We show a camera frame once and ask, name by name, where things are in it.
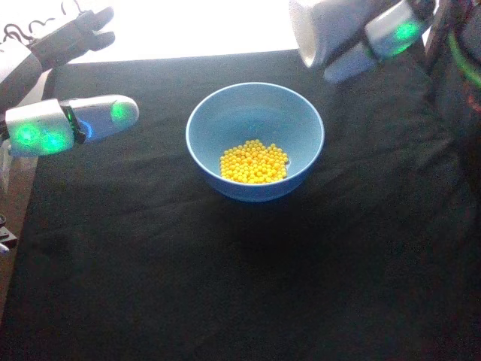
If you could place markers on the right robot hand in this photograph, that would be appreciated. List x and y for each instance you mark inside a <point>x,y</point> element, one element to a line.
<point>394,34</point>

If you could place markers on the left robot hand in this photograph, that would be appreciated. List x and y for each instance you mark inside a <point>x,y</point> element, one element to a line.
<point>97,116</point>

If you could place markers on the white paper cup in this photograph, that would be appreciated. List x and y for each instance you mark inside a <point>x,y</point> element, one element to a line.
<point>327,22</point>

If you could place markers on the yellow small beads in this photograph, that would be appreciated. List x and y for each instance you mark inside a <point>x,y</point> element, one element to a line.
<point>253,163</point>

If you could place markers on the blue bowl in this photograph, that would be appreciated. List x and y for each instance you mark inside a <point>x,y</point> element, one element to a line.
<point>244,113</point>

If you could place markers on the black table cloth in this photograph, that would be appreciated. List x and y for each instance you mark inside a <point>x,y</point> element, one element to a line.
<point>225,282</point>

